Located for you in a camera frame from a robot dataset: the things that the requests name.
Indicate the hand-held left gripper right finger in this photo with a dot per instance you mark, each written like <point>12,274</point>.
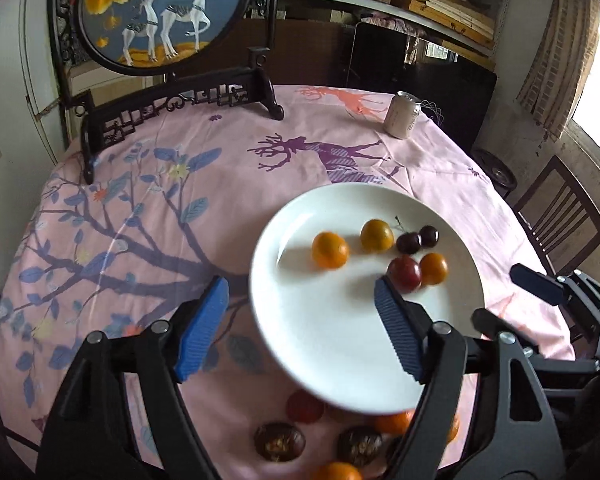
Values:
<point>397,332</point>

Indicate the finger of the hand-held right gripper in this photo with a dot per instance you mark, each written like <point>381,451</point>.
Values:
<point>535,282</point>
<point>485,321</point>

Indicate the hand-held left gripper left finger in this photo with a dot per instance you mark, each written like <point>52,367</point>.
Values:
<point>202,330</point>

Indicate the red cherry tomato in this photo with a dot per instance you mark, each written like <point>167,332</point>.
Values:
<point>304,406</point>
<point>404,272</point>

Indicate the white round plate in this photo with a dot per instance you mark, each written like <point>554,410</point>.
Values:
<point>325,320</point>

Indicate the small orange cherry tomato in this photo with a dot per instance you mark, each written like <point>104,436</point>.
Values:
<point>433,268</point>

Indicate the dark wooden chair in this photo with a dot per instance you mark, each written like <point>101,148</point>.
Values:
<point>562,210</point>

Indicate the dark red cherry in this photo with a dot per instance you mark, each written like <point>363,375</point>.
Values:
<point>409,243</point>
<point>428,236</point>

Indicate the orange cherry tomato green top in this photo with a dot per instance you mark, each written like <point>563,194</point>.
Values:
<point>376,235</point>

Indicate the large orange cherry tomato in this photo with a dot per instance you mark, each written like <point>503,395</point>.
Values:
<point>330,250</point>

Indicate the dark brown speckled fruit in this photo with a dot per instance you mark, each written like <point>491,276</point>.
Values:
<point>360,446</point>
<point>279,441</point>

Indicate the black round stool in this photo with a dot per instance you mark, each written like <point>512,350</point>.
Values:
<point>495,167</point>

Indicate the pink printed tablecloth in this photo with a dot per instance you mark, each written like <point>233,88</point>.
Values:
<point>180,200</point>

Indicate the white drink can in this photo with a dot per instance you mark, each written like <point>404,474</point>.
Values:
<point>402,116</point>

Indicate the woven bamboo blind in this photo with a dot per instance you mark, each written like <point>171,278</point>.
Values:
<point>560,55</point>

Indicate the black cabinet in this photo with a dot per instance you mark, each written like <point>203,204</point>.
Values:
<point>380,55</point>

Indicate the round deer embroidery screen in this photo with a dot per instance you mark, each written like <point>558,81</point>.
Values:
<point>170,10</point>

